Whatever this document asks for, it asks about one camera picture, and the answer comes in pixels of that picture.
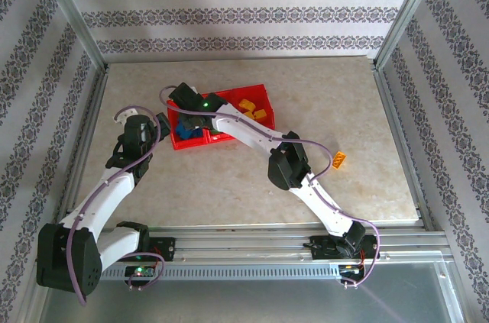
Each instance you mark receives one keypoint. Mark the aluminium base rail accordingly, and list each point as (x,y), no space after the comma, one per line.
(244,241)

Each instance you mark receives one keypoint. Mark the left controller board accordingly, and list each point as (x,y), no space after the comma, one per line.
(139,271)

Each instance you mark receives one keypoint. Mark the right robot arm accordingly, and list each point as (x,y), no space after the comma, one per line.
(248,136)

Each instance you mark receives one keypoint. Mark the right controller board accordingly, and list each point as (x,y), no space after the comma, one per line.
(351,269)

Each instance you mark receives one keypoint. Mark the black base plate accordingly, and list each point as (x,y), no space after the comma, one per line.
(321,248)
(168,248)

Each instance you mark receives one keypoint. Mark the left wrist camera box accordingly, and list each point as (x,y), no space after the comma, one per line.
(124,116)

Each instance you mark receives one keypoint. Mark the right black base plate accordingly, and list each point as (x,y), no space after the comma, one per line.
(321,248)

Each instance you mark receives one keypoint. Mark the aluminium frame post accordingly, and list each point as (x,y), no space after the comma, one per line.
(69,6)
(411,6)

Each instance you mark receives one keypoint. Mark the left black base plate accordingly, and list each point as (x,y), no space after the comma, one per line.
(168,248)

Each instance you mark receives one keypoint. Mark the grey metal sheet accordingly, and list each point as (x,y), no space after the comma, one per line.
(244,300)

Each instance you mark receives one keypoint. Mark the aluminium side rail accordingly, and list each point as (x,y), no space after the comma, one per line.
(393,117)
(89,120)

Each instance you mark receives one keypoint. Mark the orange flat lego brick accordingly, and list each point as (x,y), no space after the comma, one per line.
(339,159)

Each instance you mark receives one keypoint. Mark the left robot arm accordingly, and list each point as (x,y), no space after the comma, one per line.
(99,201)

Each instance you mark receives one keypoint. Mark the controller board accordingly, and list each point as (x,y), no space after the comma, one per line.
(351,269)
(139,271)

